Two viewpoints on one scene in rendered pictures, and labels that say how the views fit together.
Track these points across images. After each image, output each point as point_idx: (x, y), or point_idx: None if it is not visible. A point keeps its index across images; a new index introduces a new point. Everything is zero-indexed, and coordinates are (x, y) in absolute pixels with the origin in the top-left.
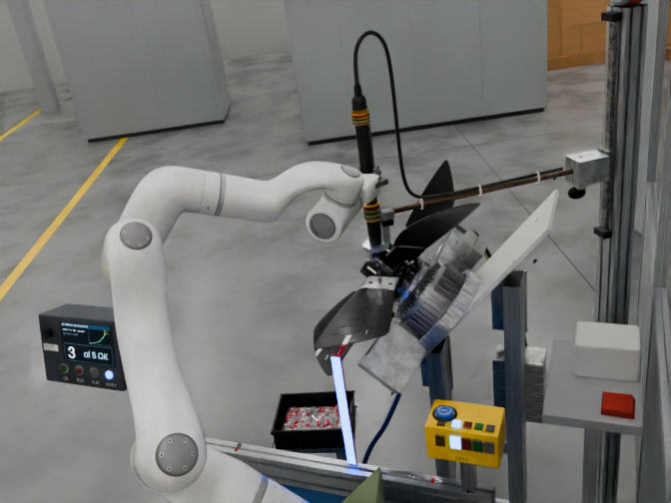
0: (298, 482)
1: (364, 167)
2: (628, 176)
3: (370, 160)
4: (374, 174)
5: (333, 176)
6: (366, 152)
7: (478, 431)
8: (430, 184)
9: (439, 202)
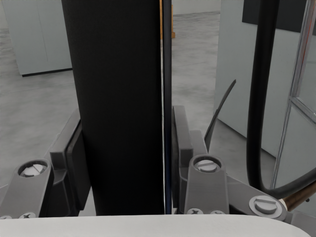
0: None
1: (120, 126)
2: None
3: (158, 76)
4: (225, 190)
5: None
6: (138, 11)
7: None
8: (211, 127)
9: (310, 195)
